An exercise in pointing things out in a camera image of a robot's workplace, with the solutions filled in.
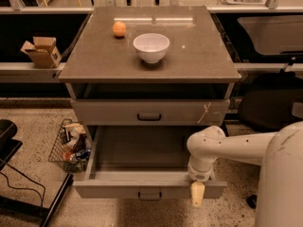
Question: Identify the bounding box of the black stand base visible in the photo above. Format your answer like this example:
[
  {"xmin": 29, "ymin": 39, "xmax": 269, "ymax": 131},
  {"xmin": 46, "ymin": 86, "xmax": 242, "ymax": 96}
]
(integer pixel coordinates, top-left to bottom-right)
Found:
[{"xmin": 0, "ymin": 118, "xmax": 74, "ymax": 227}]

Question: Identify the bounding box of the open cardboard box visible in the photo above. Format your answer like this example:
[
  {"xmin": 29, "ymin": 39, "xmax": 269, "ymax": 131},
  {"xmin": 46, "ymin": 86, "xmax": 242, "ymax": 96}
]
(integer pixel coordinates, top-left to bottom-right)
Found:
[{"xmin": 21, "ymin": 37, "xmax": 62, "ymax": 69}]

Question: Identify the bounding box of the black office chair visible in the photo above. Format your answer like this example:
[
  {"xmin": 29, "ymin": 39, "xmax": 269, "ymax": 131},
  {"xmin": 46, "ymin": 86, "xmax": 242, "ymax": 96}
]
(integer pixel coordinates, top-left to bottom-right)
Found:
[{"xmin": 238, "ymin": 65, "xmax": 303, "ymax": 215}]

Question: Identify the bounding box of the grey drawer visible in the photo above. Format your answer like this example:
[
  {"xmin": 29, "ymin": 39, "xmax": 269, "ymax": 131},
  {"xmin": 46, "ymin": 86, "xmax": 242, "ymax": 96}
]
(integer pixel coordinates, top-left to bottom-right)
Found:
[
  {"xmin": 72, "ymin": 124, "xmax": 228, "ymax": 202},
  {"xmin": 71, "ymin": 99, "xmax": 230, "ymax": 126}
]

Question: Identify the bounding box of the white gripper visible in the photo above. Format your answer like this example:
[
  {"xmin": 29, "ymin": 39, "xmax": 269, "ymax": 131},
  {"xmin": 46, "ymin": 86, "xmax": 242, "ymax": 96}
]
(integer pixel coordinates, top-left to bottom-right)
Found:
[{"xmin": 187, "ymin": 162, "xmax": 212, "ymax": 207}]

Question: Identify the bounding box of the orange fruit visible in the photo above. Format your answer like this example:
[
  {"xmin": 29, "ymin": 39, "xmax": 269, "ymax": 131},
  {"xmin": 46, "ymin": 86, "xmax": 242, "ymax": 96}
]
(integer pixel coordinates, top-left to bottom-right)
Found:
[{"xmin": 113, "ymin": 21, "xmax": 126, "ymax": 37}]

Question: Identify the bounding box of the black cable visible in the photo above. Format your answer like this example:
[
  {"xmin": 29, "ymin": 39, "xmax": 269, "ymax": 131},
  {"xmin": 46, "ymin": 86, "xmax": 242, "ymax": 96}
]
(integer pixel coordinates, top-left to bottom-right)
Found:
[{"xmin": 0, "ymin": 158, "xmax": 47, "ymax": 210}]

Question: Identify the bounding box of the wire basket with items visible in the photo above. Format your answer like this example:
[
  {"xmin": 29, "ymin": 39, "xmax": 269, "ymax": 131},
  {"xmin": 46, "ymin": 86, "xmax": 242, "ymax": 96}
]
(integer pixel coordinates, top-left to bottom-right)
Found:
[{"xmin": 48, "ymin": 119, "xmax": 92, "ymax": 172}]

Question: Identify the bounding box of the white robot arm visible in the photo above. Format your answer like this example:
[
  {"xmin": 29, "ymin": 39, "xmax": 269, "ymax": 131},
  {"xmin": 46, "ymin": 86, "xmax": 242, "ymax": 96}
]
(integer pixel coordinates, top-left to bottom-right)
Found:
[{"xmin": 187, "ymin": 122, "xmax": 303, "ymax": 227}]

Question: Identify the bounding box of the white bowl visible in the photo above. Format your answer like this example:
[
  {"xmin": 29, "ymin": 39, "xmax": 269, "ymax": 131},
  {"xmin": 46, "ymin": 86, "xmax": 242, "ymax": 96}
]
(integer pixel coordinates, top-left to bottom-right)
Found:
[{"xmin": 133, "ymin": 33, "xmax": 170, "ymax": 64}]

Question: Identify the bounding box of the grey drawer cabinet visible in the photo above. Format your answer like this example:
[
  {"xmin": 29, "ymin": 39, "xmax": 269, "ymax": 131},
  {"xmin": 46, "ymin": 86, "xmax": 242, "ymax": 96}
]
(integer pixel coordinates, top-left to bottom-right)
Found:
[{"xmin": 58, "ymin": 5, "xmax": 242, "ymax": 134}]

